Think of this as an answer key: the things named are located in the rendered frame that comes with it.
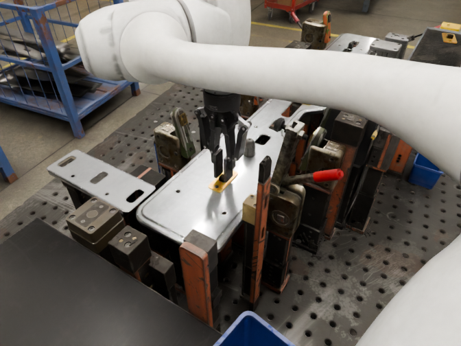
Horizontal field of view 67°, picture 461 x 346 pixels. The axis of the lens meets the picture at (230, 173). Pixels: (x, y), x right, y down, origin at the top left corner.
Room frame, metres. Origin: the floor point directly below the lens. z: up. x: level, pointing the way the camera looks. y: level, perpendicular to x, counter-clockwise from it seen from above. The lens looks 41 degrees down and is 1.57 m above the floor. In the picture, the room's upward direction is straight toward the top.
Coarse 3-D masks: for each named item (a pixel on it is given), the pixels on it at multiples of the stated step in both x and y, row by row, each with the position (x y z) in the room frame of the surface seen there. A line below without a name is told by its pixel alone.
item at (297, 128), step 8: (280, 120) 0.56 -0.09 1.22; (296, 120) 0.56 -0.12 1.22; (280, 128) 0.55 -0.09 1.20; (288, 128) 0.53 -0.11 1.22; (296, 128) 0.54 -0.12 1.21; (288, 136) 0.53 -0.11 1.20; (296, 136) 0.53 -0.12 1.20; (304, 136) 0.53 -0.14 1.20; (288, 144) 0.53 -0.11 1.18; (296, 144) 0.55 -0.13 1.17; (280, 152) 0.54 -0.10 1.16; (288, 152) 0.53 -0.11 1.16; (280, 160) 0.54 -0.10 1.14; (288, 160) 0.53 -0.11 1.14; (280, 168) 0.54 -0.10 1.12; (288, 168) 0.56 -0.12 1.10; (272, 176) 0.54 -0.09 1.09; (280, 176) 0.54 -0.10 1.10; (280, 184) 0.54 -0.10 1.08
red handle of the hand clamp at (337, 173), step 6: (306, 174) 0.53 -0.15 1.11; (312, 174) 0.52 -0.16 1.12; (318, 174) 0.51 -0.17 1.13; (324, 174) 0.50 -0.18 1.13; (330, 174) 0.49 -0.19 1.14; (336, 174) 0.49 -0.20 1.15; (342, 174) 0.49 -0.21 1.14; (282, 180) 0.55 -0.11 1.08; (288, 180) 0.54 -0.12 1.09; (294, 180) 0.53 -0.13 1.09; (300, 180) 0.52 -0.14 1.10; (306, 180) 0.52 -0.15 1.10; (312, 180) 0.51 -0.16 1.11; (318, 180) 0.50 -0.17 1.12; (324, 180) 0.50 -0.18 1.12; (330, 180) 0.49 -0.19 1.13; (336, 180) 0.49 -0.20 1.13
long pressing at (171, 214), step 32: (256, 128) 0.86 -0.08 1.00; (192, 160) 0.71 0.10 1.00; (256, 160) 0.71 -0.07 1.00; (160, 192) 0.59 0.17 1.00; (192, 192) 0.59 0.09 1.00; (224, 192) 0.59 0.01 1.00; (256, 192) 0.59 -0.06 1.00; (160, 224) 0.49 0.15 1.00; (192, 224) 0.49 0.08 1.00; (224, 224) 0.49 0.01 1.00
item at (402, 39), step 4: (388, 36) 1.44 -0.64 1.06; (392, 36) 1.43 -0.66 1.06; (396, 36) 1.43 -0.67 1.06; (400, 36) 1.43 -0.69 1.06; (404, 36) 1.43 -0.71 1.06; (388, 40) 1.43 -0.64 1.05; (392, 40) 1.42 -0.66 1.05; (396, 40) 1.41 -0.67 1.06; (400, 40) 1.40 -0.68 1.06; (404, 40) 1.40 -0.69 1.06; (408, 40) 1.41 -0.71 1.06; (404, 44) 1.39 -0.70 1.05; (404, 48) 1.39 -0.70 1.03; (400, 52) 1.40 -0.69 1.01; (404, 52) 1.41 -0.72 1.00; (400, 56) 1.39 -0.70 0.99
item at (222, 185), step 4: (236, 172) 0.66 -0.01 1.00; (220, 176) 0.63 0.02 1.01; (232, 176) 0.64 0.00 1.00; (216, 180) 0.63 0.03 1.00; (220, 180) 0.63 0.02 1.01; (232, 180) 0.63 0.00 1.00; (212, 184) 0.61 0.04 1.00; (216, 184) 0.61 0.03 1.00; (220, 184) 0.61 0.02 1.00; (224, 184) 0.61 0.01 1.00; (228, 184) 0.62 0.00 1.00; (212, 188) 0.60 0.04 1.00; (216, 188) 0.60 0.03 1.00; (220, 188) 0.60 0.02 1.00; (224, 188) 0.60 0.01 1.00; (220, 192) 0.59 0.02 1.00
